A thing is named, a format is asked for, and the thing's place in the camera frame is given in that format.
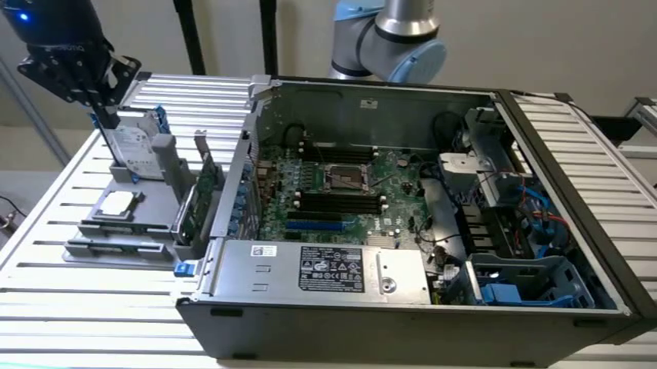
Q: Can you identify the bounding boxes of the grey air duct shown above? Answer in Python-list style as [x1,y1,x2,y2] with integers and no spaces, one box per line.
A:
[420,178,467,249]

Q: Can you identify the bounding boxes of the black expansion slot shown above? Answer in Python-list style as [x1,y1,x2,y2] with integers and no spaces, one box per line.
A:
[286,210,345,222]

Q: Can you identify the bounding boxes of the green motherboard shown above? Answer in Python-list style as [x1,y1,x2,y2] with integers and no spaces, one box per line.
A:
[256,141,436,253]

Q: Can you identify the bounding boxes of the silver power supply unit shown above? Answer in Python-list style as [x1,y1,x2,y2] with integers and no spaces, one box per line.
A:
[209,239,433,307]

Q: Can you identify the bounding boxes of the metal drive cage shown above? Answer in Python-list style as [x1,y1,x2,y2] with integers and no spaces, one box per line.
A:
[439,106,536,211]

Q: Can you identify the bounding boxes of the black cable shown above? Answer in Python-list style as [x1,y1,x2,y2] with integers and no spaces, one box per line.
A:
[0,194,30,232]

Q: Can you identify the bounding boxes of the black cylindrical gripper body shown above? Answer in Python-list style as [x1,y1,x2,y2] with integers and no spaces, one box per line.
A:
[0,0,115,74]

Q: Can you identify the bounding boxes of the black RAM slot bank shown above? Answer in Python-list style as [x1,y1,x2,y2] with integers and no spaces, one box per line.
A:
[296,190,385,215]
[300,145,380,165]

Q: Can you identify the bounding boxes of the green graphics card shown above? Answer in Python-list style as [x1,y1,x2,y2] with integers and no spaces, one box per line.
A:
[174,129,224,248]

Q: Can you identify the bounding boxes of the black open PC case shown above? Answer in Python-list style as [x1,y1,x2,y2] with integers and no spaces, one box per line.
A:
[174,75,657,361]

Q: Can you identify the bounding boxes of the CPU socket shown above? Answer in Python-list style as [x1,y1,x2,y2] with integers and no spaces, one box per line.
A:
[312,162,376,194]

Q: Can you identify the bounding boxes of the silver CPU chip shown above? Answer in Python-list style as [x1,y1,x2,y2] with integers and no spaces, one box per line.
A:
[98,190,147,221]

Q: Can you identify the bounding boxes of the hard disk blue rails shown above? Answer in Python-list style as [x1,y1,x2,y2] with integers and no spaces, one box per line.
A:
[90,105,172,183]

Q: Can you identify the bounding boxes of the blue expansion slot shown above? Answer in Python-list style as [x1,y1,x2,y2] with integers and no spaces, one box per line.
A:
[286,219,345,232]

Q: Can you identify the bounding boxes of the blue wire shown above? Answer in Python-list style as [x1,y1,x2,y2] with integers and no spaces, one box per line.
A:
[516,183,559,259]

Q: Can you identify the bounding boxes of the blue grey disk bay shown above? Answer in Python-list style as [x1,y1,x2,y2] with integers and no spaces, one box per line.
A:
[464,252,602,309]

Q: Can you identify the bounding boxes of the aluminium frame profile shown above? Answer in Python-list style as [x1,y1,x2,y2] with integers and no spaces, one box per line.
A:
[620,96,657,125]

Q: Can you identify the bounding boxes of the black box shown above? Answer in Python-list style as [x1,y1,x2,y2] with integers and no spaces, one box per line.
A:
[588,114,640,146]

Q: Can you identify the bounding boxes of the black stand pole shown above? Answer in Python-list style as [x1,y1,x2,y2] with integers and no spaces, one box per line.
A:
[172,0,209,76]
[258,0,282,76]

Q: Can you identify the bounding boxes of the grey parts rack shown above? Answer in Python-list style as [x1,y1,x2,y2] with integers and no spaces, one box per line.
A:
[62,133,229,264]

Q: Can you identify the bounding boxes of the red wire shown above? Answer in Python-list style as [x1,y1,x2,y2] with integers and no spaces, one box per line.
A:
[519,175,572,231]

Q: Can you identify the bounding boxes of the green RAM stick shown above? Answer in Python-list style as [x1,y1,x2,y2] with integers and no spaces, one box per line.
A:
[67,238,168,256]

